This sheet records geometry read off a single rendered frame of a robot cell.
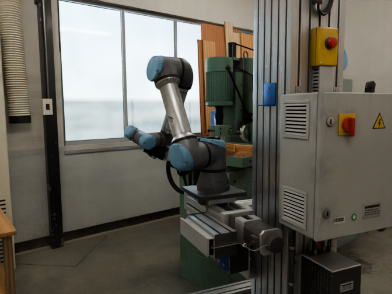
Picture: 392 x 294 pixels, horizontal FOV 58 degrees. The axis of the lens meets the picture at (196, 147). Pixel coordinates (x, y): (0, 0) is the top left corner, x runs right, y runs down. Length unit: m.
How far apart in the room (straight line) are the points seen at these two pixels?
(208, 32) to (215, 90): 1.88
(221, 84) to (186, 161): 0.94
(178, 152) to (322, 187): 0.59
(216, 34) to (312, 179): 3.15
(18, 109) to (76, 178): 0.80
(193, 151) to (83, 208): 2.11
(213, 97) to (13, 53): 1.55
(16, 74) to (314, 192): 2.37
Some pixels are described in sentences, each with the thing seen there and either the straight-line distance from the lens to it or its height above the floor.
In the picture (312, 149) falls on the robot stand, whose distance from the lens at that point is 1.16.
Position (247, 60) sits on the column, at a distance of 2.44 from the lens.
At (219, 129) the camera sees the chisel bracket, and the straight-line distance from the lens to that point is 2.29.
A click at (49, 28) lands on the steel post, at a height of 1.83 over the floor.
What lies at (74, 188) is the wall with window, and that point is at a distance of 3.34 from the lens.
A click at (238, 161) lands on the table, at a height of 0.88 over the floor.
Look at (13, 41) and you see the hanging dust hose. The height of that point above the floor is 1.68.
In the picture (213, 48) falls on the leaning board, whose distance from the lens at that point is 4.01.
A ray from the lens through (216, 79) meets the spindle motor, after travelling 2.26.
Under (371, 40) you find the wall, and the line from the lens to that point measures 4.32.
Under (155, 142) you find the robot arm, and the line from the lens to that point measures 1.78.
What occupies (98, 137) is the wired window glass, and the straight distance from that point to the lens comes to 3.44.
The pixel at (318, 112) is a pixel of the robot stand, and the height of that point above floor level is 1.17.
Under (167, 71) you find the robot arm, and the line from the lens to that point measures 1.57.
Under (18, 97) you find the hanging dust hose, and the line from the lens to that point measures 2.97.
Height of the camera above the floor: 1.19
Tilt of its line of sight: 6 degrees down
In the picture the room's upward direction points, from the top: straight up
